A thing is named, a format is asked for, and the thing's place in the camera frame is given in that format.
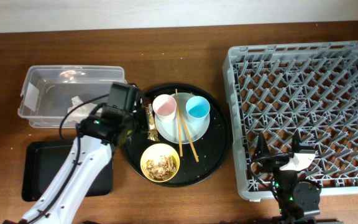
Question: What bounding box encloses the grey plastic dishwasher rack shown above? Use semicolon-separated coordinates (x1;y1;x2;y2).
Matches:
223;40;358;201

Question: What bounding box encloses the wooden chopstick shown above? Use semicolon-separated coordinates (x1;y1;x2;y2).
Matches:
175;89;183;157
178;108;199;162

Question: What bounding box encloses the wooden chopstick left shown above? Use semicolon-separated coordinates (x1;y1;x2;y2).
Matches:
175;89;183;157

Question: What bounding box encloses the wooden chopstick right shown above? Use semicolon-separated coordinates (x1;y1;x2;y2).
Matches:
178;108;199;162

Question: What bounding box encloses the food scraps and rice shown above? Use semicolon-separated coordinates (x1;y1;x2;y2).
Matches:
143;155;177;182

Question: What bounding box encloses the clear plastic waste bin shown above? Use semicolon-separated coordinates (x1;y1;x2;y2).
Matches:
17;65;126;128

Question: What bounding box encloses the black rectangular tray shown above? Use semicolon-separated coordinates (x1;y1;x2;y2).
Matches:
22;140;113;202

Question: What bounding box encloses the yellow bowl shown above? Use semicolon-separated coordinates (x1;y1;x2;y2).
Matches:
140;143;180;183

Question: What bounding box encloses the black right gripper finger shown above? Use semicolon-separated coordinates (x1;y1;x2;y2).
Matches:
254;133;270;157
291;130;314;153

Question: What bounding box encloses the pink cup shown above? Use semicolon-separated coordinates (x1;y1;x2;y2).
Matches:
152;94;177;122

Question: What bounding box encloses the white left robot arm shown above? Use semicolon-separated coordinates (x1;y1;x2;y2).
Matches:
20;83;149;223

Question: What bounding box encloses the white tissue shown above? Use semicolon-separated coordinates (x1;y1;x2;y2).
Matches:
64;96;96;123

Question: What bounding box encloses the blue cup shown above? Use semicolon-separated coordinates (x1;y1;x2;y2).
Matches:
185;96;210;123

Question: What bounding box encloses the gold snack wrapper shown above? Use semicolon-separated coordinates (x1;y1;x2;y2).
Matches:
145;104;160;142

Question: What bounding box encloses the black round serving tray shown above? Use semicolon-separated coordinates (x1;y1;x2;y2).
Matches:
122;83;231;187

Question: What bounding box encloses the light grey plate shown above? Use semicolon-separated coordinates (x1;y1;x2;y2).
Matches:
155;92;210;144

